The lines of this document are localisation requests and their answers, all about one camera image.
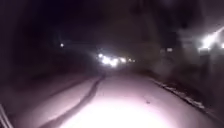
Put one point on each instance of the row of bright lights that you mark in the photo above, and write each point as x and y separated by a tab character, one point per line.
111	60

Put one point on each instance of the pale paved path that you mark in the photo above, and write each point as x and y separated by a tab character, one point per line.
133	100

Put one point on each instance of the dark ground strip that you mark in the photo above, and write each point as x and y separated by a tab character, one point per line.
43	96

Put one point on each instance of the dark verge with kerb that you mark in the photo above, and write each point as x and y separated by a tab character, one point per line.
186	91

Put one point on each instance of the building with bright lights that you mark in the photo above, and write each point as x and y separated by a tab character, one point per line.
203	50

